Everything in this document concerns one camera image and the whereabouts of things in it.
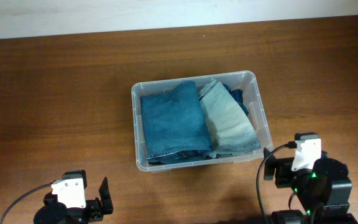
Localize light grey jeans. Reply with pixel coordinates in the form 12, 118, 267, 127
198, 78, 261, 159

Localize blue taped cloth bundle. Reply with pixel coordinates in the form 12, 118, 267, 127
223, 83, 249, 116

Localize dark blue jeans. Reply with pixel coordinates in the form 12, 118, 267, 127
140, 81, 212, 165

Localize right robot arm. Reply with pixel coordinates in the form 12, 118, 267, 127
256, 133, 357, 224

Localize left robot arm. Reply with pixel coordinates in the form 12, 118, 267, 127
34, 170, 114, 224

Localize clear plastic storage bin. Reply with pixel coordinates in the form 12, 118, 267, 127
131, 70, 273, 172

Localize right black cable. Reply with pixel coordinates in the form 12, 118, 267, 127
255, 141, 298, 224

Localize black cable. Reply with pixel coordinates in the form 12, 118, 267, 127
0, 182, 55, 224
255, 141, 298, 224

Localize left black cable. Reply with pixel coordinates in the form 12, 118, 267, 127
0, 182, 55, 224

